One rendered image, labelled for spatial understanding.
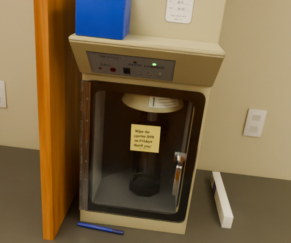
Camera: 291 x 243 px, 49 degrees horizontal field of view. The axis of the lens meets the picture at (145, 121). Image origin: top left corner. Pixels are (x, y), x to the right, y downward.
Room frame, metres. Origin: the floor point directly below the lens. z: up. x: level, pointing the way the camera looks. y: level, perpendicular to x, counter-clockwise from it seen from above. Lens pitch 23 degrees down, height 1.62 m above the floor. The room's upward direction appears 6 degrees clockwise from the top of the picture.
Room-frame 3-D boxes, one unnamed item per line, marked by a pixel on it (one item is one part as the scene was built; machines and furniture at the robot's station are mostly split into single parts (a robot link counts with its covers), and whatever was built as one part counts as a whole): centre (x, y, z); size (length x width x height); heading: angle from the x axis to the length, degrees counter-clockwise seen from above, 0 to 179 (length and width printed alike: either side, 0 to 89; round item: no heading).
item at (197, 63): (0.71, 0.01, 1.46); 0.32 x 0.12 x 0.10; 88
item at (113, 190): (0.76, 0.01, 1.19); 0.30 x 0.01 x 0.40; 87
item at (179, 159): (0.73, -0.10, 1.17); 0.05 x 0.03 x 0.10; 177
